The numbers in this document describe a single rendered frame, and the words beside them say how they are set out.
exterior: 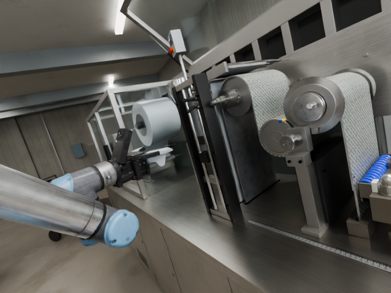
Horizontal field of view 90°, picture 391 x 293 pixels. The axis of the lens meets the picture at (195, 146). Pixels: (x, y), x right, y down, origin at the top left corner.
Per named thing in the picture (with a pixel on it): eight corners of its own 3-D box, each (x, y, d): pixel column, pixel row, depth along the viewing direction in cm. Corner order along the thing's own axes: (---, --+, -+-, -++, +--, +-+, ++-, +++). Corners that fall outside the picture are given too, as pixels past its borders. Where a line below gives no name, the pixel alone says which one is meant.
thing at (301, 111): (287, 102, 53) (313, 86, 47) (291, 101, 55) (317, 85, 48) (300, 127, 53) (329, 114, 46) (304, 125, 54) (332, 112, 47)
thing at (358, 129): (352, 190, 50) (340, 120, 47) (377, 159, 63) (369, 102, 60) (354, 190, 49) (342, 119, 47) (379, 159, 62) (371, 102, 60)
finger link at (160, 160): (174, 161, 70) (149, 168, 68) (171, 146, 69) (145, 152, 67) (176, 164, 67) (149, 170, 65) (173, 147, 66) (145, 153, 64)
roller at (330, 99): (292, 130, 56) (284, 90, 55) (329, 112, 71) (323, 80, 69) (339, 125, 47) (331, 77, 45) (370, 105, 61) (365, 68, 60)
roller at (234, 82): (226, 118, 78) (217, 84, 76) (263, 107, 92) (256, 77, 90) (255, 112, 66) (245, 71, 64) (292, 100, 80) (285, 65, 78)
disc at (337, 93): (288, 136, 58) (278, 86, 56) (290, 135, 58) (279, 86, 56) (349, 131, 46) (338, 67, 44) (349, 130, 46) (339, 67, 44)
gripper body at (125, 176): (139, 171, 72) (108, 185, 62) (133, 149, 70) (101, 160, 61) (153, 173, 67) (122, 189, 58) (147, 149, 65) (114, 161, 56)
